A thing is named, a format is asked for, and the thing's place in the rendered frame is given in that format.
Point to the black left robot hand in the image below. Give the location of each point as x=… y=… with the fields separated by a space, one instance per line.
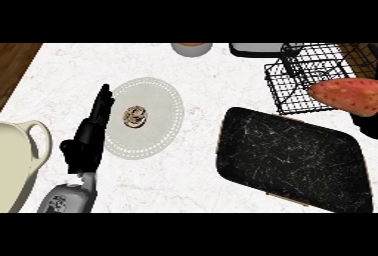
x=88 y=140

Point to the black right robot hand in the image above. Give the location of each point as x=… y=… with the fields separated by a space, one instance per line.
x=368 y=126

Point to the reddish sweet potato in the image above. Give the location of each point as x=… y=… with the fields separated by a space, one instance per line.
x=349 y=96

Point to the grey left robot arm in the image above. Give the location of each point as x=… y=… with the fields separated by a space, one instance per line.
x=68 y=198

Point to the black marbled tray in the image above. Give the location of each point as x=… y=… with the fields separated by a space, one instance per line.
x=291 y=159

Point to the small brown cupcake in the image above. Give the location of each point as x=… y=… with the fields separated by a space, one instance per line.
x=135 y=116

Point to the round grey placemat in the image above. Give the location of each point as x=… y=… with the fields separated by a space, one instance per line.
x=148 y=116

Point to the cream ceramic pitcher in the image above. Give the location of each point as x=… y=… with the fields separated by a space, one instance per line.
x=17 y=163

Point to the dark rimmed grey container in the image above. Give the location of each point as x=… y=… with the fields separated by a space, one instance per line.
x=256 y=49

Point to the grey cup with orange content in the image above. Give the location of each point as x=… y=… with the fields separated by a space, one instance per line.
x=192 y=49

